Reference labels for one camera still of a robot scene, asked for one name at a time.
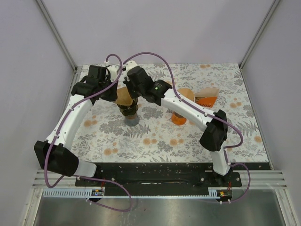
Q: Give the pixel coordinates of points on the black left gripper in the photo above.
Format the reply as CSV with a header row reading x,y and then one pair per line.
x,y
113,96

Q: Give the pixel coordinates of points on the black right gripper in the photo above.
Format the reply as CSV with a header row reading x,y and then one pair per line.
x,y
128,84

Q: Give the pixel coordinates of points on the dark green dripper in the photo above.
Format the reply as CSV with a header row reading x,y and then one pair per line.
x,y
129,110

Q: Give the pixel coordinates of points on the brown paper coffee filter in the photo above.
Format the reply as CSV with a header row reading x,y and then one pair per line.
x,y
186,92

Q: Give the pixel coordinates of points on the orange glass carafe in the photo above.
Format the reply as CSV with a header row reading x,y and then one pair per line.
x,y
178,119

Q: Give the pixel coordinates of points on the orange coffee filter pack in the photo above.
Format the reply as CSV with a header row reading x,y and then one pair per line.
x,y
207,97

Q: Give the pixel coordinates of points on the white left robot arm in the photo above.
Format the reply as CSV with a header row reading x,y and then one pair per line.
x,y
54,154

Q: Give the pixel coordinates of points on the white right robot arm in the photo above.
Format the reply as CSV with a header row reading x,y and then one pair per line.
x,y
161,93

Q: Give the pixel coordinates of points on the floral patterned tablecloth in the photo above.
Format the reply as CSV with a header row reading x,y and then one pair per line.
x,y
103,135

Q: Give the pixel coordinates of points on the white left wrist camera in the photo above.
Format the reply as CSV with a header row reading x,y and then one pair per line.
x,y
112,71

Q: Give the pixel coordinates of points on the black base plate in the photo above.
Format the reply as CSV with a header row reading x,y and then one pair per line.
x,y
153,188

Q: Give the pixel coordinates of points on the white slotted cable duct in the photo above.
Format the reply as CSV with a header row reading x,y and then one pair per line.
x,y
105,193

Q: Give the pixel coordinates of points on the aluminium frame rail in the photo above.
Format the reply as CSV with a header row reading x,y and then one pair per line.
x,y
254,179

